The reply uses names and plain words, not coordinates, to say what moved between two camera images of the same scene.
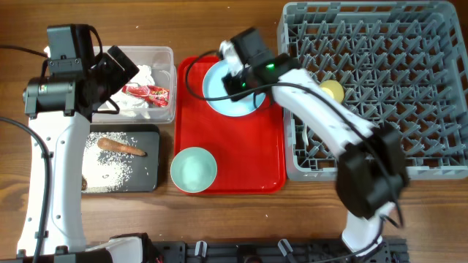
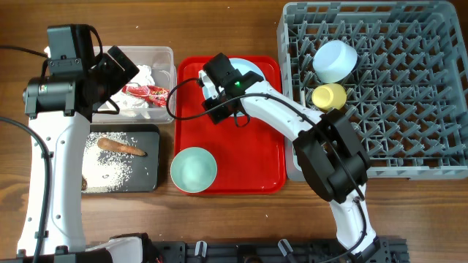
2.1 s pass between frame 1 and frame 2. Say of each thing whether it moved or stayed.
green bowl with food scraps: stayed
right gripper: moved
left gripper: stayed
